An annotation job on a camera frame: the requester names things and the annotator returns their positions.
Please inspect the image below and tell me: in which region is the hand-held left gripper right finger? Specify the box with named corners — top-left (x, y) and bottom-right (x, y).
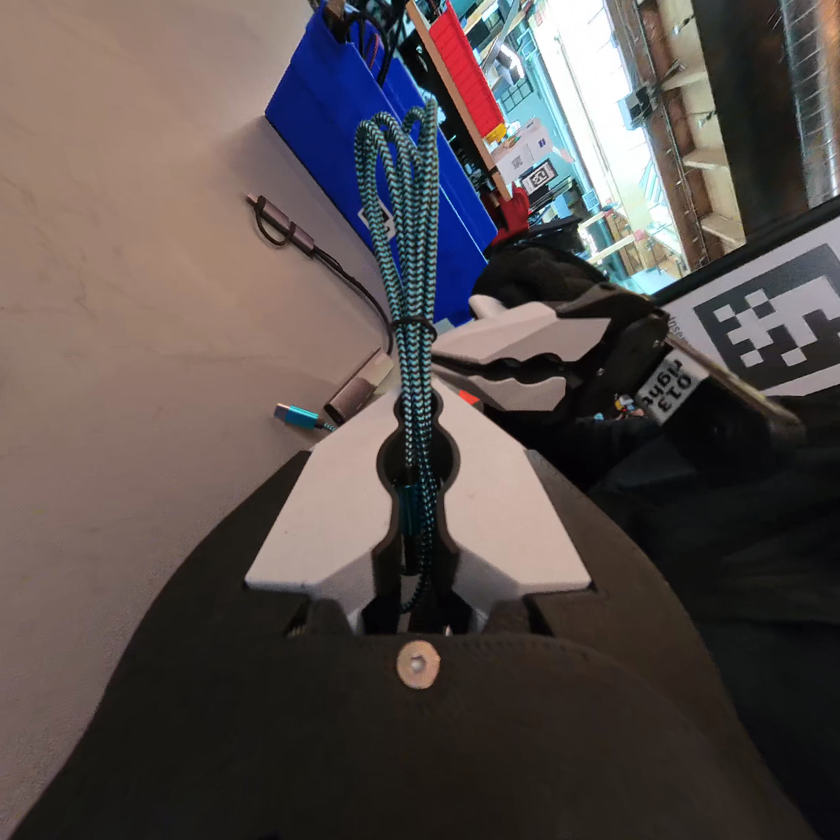
top-left (433, 382), bottom-right (593, 610)

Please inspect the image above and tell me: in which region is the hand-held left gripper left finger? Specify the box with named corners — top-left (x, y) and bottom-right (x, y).
top-left (243, 388), bottom-right (399, 613)

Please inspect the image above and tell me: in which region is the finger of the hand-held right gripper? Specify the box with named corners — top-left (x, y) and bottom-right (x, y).
top-left (430, 301), bottom-right (616, 367)
top-left (481, 375), bottom-right (570, 414)

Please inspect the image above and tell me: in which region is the black twist tie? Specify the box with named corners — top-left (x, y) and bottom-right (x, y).
top-left (390, 317), bottom-right (439, 346)

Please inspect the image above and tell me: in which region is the teal braided usb cable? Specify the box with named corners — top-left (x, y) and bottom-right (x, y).
top-left (273, 97), bottom-right (442, 616)

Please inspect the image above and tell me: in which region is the grey usb hub with cable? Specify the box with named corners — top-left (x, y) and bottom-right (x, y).
top-left (246, 192), bottom-right (396, 426)

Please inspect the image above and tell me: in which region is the blue bin with square tag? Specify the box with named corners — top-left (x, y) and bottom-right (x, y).
top-left (264, 3), bottom-right (498, 327)

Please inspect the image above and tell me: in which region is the black braided cable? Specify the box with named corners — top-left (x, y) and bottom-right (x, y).
top-left (325, 0), bottom-right (396, 88)

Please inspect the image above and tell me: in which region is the person's right hand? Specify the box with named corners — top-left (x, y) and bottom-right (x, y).
top-left (471, 246), bottom-right (611, 309)

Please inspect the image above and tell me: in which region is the red storage bin rack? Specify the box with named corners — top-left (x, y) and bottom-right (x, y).
top-left (430, 2), bottom-right (508, 140)

